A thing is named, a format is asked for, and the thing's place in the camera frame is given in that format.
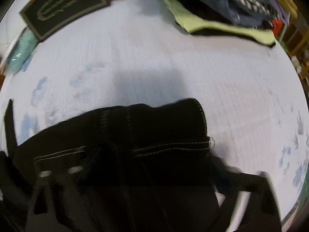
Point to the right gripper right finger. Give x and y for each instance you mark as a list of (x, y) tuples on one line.
[(261, 213)]

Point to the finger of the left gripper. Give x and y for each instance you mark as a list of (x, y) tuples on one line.
[(11, 140)]

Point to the black jeans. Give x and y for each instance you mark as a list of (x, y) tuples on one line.
[(144, 169)]

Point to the stack of folded clothes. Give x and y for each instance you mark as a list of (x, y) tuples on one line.
[(256, 20)]

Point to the teal bagged pillow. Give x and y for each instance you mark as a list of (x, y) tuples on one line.
[(21, 51)]

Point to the black gift box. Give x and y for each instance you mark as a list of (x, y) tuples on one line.
[(45, 17)]

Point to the floral white bed sheet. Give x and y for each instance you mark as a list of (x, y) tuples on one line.
[(132, 52)]

